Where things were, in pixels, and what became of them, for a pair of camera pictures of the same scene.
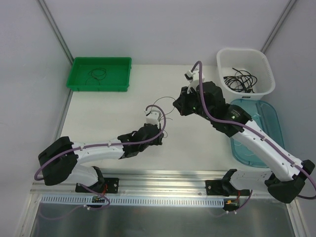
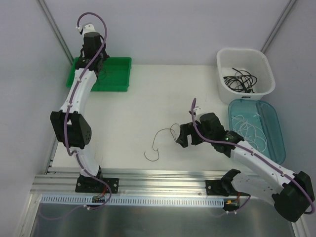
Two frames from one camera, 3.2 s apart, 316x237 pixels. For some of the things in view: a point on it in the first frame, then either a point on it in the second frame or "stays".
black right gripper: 182,104 to 193,134
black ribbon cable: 242,81 stays
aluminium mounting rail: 148,182 stays
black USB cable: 243,81 stays
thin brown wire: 164,130 to 155,136
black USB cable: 243,81 stays
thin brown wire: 163,97 to 104,75
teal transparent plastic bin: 262,114 stays
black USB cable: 242,81 stays
